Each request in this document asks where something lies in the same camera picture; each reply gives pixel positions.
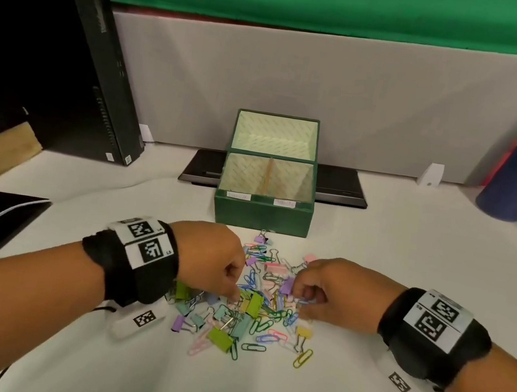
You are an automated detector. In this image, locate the person's left hand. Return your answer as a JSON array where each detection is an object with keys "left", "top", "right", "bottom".
[{"left": 160, "top": 216, "right": 254, "bottom": 307}]

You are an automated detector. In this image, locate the person's right hand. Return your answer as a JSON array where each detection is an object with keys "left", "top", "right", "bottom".
[{"left": 285, "top": 251, "right": 412, "bottom": 340}]

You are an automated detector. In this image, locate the person's left forearm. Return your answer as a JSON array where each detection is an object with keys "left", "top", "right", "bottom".
[{"left": 0, "top": 244, "right": 125, "bottom": 392}]

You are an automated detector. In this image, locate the pile of colourful clips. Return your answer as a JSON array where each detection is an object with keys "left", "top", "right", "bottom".
[{"left": 160, "top": 217, "right": 333, "bottom": 376}]

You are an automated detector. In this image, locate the green box with open lid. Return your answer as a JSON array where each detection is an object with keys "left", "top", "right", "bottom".
[{"left": 210, "top": 106, "right": 329, "bottom": 239}]

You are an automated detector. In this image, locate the black closed laptop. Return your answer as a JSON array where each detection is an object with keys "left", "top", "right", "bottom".
[{"left": 178, "top": 142, "right": 373, "bottom": 212}]

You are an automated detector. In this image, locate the grey desk partition panel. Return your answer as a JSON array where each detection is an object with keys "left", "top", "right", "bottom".
[{"left": 92, "top": 0, "right": 517, "bottom": 201}]

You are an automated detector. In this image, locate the black computer tower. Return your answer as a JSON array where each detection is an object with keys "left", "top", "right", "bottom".
[{"left": 0, "top": 0, "right": 169, "bottom": 171}]

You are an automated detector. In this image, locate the black wrist strap with markers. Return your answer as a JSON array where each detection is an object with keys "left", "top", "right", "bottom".
[
  {"left": 73, "top": 208, "right": 186, "bottom": 315},
  {"left": 370, "top": 282, "right": 500, "bottom": 392}
]

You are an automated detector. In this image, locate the white partition bracket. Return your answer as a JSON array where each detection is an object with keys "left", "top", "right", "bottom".
[
  {"left": 136, "top": 123, "right": 158, "bottom": 145},
  {"left": 416, "top": 161, "right": 445, "bottom": 190}
]

